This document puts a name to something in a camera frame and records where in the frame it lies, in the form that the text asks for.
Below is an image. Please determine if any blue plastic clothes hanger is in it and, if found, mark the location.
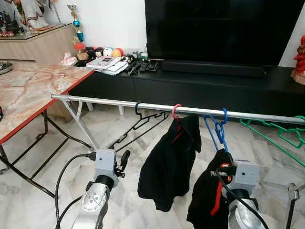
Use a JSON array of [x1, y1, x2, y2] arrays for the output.
[[204, 108, 229, 153]]

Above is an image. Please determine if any black shirt with red stripe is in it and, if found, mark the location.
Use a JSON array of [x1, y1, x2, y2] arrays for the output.
[[187, 149, 236, 229]]

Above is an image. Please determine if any black plastic clothes hanger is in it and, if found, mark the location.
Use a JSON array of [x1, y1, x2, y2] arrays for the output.
[[107, 100, 179, 151]]

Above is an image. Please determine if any green plastic clothes hanger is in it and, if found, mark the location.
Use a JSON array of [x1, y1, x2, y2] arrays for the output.
[[240, 114, 305, 167]]

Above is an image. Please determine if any red plastic clothes hanger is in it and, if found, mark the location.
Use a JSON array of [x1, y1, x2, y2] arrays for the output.
[[171, 104, 186, 144]]

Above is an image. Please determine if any black shirt with green logo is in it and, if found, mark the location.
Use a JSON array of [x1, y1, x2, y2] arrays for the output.
[[137, 114, 202, 212]]

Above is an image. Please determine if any silver metal clothes rack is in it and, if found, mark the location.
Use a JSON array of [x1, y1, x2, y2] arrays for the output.
[[51, 94, 305, 151]]

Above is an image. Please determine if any black low TV console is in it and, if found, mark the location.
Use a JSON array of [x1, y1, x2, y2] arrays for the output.
[[69, 60, 305, 117]]

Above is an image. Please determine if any black remote control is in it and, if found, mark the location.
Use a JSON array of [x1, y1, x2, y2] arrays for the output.
[[126, 63, 142, 77]]

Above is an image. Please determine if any stack of white books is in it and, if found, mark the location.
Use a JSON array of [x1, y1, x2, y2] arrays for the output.
[[86, 56, 129, 76]]

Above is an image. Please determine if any black soundbar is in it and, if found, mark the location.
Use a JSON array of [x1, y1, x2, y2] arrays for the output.
[[161, 60, 266, 78]]

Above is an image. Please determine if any black plush toy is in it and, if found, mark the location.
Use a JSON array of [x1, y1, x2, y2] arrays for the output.
[[86, 46, 103, 60]]

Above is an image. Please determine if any pink tissue pack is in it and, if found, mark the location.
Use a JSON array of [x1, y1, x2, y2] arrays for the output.
[[61, 52, 78, 66]]

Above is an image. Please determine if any marble pattern folding table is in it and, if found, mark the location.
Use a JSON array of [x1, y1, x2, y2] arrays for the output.
[[0, 60, 94, 198]]

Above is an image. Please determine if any jar with orange lid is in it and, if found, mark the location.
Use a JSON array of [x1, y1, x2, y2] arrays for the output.
[[74, 42, 89, 62]]

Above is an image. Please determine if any blue and gold trophy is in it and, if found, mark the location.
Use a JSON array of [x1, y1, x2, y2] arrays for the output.
[[67, 4, 85, 43]]

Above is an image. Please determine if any red statue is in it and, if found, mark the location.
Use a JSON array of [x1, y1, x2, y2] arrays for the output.
[[292, 34, 305, 85]]

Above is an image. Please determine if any black flat screen television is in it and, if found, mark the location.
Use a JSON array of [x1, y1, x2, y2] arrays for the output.
[[144, 0, 305, 67]]

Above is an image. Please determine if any light wooden sideboard cabinet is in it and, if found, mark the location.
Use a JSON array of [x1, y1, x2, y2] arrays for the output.
[[0, 24, 77, 65]]

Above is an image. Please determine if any white robed statue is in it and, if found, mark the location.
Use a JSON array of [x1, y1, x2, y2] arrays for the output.
[[19, 0, 51, 30]]

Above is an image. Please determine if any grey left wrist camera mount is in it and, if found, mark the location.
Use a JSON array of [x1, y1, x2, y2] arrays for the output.
[[94, 148, 118, 181]]

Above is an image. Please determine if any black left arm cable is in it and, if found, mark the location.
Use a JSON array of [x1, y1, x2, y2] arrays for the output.
[[55, 153, 96, 229]]

